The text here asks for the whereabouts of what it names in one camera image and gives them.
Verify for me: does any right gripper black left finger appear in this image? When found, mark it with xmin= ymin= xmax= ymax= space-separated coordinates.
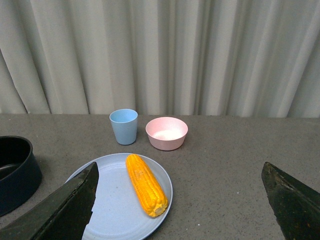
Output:
xmin=0 ymin=162 xmax=99 ymax=240

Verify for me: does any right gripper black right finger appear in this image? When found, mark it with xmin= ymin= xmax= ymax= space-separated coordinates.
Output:
xmin=261 ymin=162 xmax=320 ymax=240

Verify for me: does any yellow corn cob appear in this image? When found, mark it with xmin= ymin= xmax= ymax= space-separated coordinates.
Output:
xmin=125 ymin=154 xmax=168 ymax=218

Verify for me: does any light blue plate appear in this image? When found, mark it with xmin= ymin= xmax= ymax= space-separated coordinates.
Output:
xmin=64 ymin=152 xmax=174 ymax=240

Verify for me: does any dark blue saucepan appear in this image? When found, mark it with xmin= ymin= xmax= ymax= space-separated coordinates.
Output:
xmin=0 ymin=136 xmax=42 ymax=216

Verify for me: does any light blue cup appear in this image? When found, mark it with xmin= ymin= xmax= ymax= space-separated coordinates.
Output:
xmin=109 ymin=109 xmax=138 ymax=146

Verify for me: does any pink bowl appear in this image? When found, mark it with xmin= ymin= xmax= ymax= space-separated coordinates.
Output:
xmin=145 ymin=116 xmax=189 ymax=151

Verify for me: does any white curtain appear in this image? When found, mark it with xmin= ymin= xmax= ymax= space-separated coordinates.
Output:
xmin=0 ymin=0 xmax=320 ymax=118

